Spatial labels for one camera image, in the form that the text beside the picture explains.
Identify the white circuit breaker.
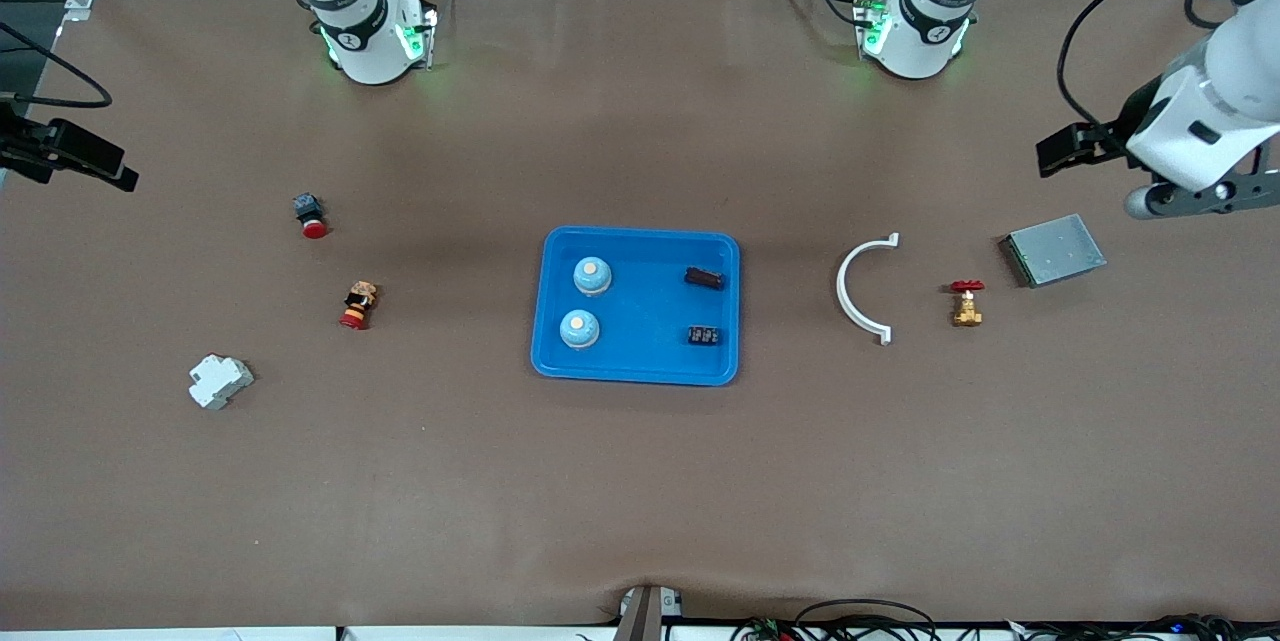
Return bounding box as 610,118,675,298
189,353,255,411

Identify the red button with yellow collar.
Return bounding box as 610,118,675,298
339,281,380,331

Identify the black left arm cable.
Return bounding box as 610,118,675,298
1058,0,1223,127

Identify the brass valve with red handle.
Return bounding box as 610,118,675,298
950,280,986,327

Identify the white half-ring pipe clamp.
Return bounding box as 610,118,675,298
836,233,900,346

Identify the black looped cable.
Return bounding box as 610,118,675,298
795,598,941,641

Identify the blue plastic tray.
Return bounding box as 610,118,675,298
530,226,741,387

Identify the metal table edge bracket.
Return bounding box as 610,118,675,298
614,585,684,641

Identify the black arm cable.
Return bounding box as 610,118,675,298
0,21,113,109
1058,0,1223,127

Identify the red button with black body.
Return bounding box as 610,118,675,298
293,193,329,240

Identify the grey metal box module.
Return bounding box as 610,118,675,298
999,213,1108,289

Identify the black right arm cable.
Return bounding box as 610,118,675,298
0,21,113,109

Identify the tangled black cable bundle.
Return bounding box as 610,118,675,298
1010,613,1280,641

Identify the light blue call bell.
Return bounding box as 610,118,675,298
559,308,601,350
573,255,614,297

